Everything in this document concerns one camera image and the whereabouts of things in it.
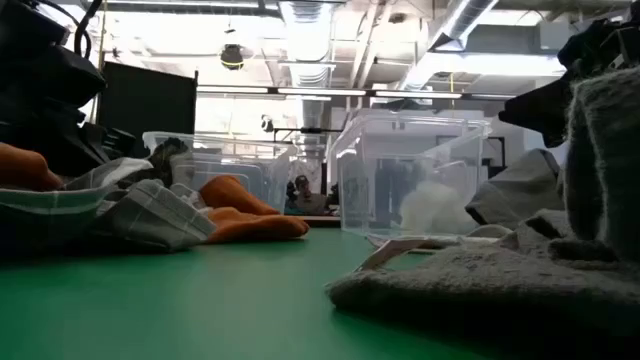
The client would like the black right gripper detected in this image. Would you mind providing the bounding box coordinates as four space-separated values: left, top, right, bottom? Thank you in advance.
498 14 640 149

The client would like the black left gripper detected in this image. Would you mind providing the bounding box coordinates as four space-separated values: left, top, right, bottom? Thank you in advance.
0 44 137 177

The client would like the dark grey plaid towel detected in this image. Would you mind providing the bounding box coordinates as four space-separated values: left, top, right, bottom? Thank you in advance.
0 137 217 254

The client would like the plain grey towel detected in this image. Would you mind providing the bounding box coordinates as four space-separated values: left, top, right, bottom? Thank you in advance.
464 148 566 229

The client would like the orange towel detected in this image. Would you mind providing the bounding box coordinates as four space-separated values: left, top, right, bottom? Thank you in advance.
199 174 311 245
0 142 65 192

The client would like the grey towel with white label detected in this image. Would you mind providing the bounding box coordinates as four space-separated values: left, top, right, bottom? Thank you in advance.
324 64 640 346

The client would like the black panel screen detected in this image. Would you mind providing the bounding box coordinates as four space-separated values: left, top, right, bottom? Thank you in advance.
97 60 199 160

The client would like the clear plastic bin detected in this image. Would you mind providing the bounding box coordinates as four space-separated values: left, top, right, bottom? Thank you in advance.
142 130 300 216
327 113 494 240

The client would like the person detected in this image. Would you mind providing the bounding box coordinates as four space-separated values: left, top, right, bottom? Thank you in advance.
293 174 329 216

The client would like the long ceiling light strip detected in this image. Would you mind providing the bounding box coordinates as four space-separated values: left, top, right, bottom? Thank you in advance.
197 85 516 101

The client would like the yellow hanging cable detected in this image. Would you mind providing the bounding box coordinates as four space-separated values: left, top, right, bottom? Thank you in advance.
97 0 109 71

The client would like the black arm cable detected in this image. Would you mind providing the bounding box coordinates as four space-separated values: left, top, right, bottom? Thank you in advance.
73 0 104 60

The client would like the large white ceiling duct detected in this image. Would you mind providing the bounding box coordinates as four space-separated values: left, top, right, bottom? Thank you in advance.
399 0 501 91

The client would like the black dome ceiling camera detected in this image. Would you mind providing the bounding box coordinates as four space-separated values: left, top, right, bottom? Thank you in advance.
219 43 246 71

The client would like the silver ribbed ventilation duct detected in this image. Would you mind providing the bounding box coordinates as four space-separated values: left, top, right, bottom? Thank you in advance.
278 0 335 134

